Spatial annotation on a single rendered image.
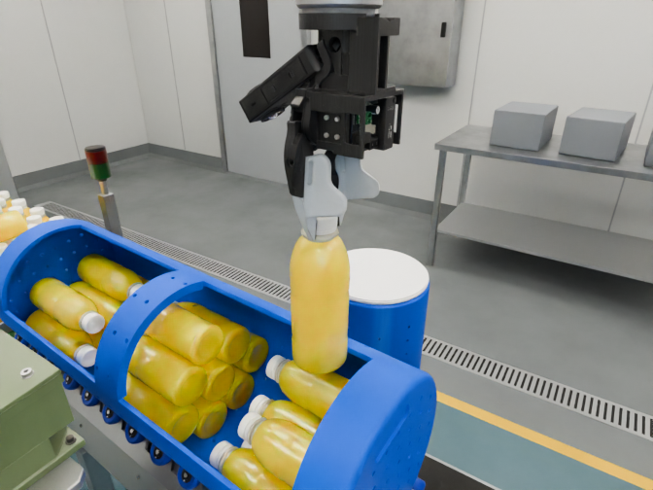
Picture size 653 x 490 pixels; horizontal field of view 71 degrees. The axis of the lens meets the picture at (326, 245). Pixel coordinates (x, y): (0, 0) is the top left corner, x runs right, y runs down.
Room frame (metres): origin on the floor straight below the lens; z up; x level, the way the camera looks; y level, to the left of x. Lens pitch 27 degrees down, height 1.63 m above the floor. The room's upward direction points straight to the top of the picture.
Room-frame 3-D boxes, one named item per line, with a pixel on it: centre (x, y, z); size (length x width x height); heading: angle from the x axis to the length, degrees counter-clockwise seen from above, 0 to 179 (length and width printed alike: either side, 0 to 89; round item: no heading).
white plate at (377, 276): (1.03, -0.13, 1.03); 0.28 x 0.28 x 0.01
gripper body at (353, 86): (0.44, -0.02, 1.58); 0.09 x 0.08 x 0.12; 54
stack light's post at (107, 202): (1.45, 0.75, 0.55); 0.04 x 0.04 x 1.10; 54
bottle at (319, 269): (0.46, 0.01, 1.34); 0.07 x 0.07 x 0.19
